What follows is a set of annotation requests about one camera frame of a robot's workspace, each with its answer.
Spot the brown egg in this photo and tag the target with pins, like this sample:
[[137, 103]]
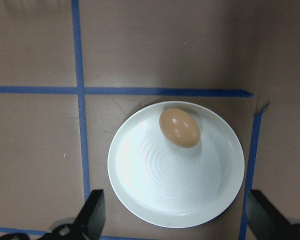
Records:
[[180, 127]]

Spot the white round plate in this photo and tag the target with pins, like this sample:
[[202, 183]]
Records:
[[170, 180]]

